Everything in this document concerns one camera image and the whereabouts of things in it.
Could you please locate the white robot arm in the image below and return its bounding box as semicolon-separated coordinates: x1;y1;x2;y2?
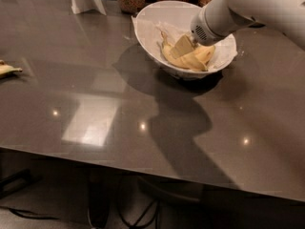
190;0;305;50

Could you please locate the banana at left edge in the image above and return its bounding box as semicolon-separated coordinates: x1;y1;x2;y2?
0;60;23;78

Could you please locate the black table leg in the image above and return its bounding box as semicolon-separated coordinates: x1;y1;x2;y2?
88;169;110;229

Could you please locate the white bowl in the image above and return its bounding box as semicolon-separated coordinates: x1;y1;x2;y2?
132;0;237;80

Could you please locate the black cable under table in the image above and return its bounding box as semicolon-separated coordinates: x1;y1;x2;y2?
115;175;161;229

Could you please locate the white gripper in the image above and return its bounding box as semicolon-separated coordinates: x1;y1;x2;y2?
170;0;253;58

